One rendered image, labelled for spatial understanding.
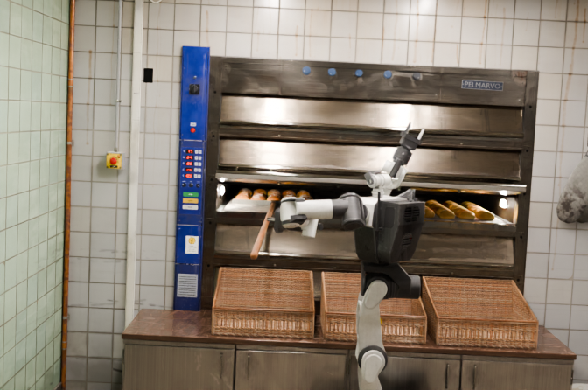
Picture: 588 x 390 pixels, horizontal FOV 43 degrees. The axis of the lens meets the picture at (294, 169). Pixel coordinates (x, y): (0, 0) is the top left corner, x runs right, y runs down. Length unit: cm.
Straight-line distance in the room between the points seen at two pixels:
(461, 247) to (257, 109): 147
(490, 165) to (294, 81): 127
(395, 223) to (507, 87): 148
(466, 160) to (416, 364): 125
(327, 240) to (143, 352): 125
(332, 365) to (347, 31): 191
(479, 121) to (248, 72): 139
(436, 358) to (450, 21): 193
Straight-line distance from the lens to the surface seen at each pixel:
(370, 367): 369
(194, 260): 453
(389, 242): 348
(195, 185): 446
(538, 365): 431
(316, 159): 444
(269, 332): 411
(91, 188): 462
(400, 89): 450
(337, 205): 340
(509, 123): 461
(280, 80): 446
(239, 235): 452
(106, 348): 480
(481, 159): 459
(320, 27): 447
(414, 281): 367
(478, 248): 465
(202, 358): 413
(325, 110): 445
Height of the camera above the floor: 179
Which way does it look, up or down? 4 degrees down
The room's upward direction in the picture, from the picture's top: 3 degrees clockwise
